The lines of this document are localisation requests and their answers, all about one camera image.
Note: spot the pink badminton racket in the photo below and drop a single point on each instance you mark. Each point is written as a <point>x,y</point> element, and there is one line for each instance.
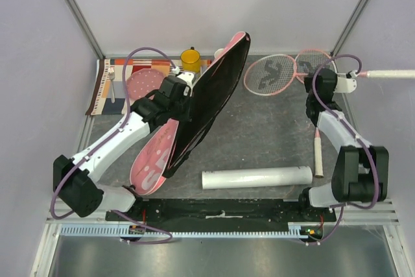
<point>273,74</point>
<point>319,77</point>

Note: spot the white shuttlecock tube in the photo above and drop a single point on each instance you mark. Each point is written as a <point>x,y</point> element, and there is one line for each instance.
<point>267,177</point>

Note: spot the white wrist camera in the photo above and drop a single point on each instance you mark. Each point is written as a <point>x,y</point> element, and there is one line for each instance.
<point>346,82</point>
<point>188,78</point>

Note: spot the colourful patchwork placemat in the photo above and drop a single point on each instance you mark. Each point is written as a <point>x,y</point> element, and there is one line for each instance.
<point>101,99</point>

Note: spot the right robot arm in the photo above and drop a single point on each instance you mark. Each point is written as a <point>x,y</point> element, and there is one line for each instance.
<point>360,176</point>

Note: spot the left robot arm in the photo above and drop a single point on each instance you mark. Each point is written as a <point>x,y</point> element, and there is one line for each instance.
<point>75,180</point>

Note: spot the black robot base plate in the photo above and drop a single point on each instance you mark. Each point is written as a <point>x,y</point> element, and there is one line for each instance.
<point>225,214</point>

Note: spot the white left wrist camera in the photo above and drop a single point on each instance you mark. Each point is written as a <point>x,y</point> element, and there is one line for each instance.
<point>188,78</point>

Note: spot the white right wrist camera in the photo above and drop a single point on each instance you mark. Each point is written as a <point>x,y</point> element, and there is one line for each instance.
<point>346,82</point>

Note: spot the light blue mug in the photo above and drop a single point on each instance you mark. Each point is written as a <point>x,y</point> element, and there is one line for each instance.
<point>218,53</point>

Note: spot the white slotted cable duct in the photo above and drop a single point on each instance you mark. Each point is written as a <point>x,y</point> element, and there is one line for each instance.
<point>127,230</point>

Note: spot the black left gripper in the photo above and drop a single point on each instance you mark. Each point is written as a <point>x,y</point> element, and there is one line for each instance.
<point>187,114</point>

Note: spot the aluminium frame rail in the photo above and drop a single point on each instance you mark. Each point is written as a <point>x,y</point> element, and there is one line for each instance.
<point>85,28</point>

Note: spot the silver fork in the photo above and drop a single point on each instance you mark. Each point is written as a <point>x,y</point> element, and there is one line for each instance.
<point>111,76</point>

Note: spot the pink dotted plate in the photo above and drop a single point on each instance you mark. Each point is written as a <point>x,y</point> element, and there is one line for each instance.
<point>142,82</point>

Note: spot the yellow glass mug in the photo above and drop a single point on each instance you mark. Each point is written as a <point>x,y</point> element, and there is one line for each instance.
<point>191,60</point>

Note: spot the pink racket bag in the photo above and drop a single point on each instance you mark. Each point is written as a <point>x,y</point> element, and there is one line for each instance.
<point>172,144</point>

